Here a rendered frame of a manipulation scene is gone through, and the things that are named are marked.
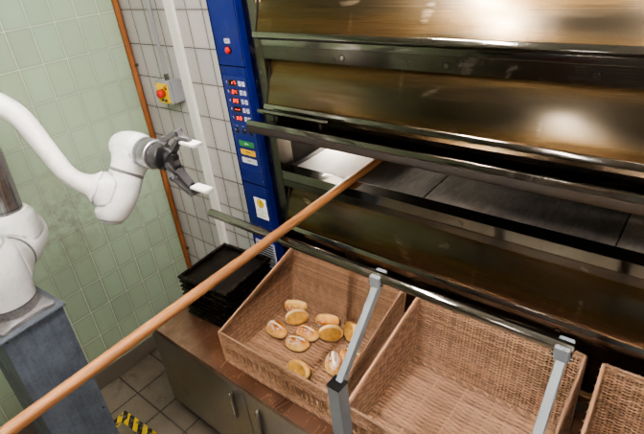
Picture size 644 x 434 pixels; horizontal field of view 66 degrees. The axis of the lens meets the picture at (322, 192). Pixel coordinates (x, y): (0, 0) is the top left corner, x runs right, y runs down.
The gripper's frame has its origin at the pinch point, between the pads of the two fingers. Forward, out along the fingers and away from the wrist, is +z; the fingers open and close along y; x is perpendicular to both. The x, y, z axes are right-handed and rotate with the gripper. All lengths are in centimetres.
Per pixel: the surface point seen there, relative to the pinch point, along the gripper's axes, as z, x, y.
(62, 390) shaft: 8, 53, 29
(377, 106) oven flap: 22, -54, -2
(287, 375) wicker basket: 12, -6, 78
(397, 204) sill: 27, -55, 32
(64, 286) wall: -118, 9, 82
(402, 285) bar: 51, -17, 32
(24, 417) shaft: 8, 61, 28
